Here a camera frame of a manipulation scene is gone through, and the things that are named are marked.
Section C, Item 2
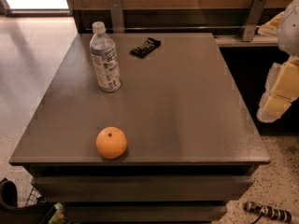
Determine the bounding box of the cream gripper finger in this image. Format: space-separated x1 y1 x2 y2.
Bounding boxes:
257 56 299 123
258 12 284 36

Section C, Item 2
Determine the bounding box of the orange fruit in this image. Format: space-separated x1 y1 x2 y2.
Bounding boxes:
96 127 128 159

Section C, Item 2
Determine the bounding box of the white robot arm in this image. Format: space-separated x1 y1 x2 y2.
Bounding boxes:
256 0 299 123

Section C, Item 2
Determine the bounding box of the black rxbar chocolate wrapper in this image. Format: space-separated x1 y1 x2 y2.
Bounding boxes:
130 37 161 59

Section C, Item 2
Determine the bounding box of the dark grey drawer cabinet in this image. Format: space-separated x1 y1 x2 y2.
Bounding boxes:
10 34 270 224

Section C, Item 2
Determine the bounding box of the black white striped tool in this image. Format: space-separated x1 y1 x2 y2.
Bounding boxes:
243 201 299 224

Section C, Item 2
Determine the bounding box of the clear plastic water bottle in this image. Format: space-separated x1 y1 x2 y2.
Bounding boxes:
90 21 121 92

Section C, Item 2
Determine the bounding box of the black basket with items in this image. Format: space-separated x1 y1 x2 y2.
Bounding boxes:
0 178 74 224

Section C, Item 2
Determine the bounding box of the right metal wall bracket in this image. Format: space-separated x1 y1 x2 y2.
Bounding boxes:
240 0 267 42

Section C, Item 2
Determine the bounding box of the metal wall bracket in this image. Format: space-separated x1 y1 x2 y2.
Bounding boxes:
108 0 125 33
240 0 267 42

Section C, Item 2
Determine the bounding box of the left metal wall bracket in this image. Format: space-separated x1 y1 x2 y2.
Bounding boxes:
108 0 125 33

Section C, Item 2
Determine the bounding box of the horizontal metal rail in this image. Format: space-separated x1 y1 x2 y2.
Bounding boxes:
106 25 253 34

